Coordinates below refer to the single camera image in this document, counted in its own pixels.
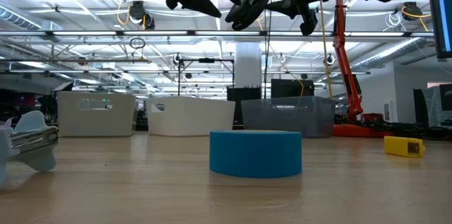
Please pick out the red desk lamp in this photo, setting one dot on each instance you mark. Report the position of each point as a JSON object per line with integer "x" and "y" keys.
{"x": 347, "y": 75}

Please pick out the blue tape roll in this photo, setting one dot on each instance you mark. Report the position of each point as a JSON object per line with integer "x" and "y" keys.
{"x": 254, "y": 153}

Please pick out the dark translucent plastic bin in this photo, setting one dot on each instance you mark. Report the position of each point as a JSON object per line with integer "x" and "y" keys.
{"x": 287, "y": 118}

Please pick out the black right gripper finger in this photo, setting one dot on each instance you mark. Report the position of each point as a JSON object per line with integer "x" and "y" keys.
{"x": 293, "y": 6}

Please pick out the white plastic bin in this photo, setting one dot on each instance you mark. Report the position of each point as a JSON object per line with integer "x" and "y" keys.
{"x": 190, "y": 119}

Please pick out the light grey plastic bin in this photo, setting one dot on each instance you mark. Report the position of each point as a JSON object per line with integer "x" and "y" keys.
{"x": 97, "y": 121}

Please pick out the low black background display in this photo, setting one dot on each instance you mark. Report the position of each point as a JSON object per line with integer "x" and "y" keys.
{"x": 243, "y": 93}

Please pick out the yellow mini stapler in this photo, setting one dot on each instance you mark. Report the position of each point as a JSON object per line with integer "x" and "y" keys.
{"x": 397, "y": 145}

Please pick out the black tube frame stand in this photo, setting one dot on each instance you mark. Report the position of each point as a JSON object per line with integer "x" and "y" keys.
{"x": 206, "y": 60}

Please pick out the black computer monitor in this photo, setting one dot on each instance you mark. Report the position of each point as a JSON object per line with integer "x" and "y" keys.
{"x": 441, "y": 12}

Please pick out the wide black background display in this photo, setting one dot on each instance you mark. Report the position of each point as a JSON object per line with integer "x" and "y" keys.
{"x": 291, "y": 88}

